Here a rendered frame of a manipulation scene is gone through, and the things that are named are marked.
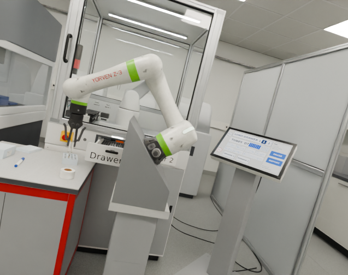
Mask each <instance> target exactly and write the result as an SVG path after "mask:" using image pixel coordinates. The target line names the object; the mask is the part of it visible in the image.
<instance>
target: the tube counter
mask: <svg viewBox="0 0 348 275"><path fill-rule="evenodd" d="M243 145H244V146H247V147H251V148H255V149H257V150H261V151H264V152H268V151H269V149H270V148H269V147H266V146H262V145H258V144H254V143H252V142H248V141H245V142H244V144H243Z"/></svg>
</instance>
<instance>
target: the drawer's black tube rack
mask: <svg viewBox="0 0 348 275"><path fill-rule="evenodd" d="M101 144H102V145H107V146H109V145H111V146H114V147H115V146H116V147H121V148H124V144H121V143H118V142H112V141H108V140H103V142H102V143H101Z"/></svg>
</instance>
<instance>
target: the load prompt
mask: <svg viewBox="0 0 348 275"><path fill-rule="evenodd" d="M232 136H234V137H237V138H241V139H244V140H248V141H252V142H255V143H258V144H262V145H266V146H269V147H271V145H272V144H273V141H269V140H266V139H261V138H259V137H255V136H251V135H247V134H243V133H239V132H236V131H235V132H234V134H233V135H232Z"/></svg>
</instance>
